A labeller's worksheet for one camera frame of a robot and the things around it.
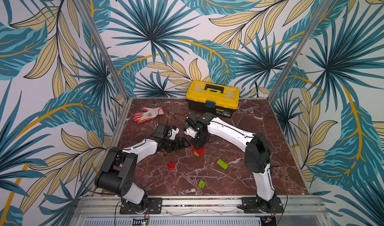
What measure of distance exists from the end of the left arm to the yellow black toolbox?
29 cm

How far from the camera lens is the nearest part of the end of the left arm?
0.75m

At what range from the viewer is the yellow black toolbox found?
1.00 m

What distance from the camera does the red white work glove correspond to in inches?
41.8

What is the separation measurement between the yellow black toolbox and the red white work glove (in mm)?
216

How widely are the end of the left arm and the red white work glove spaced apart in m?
0.28
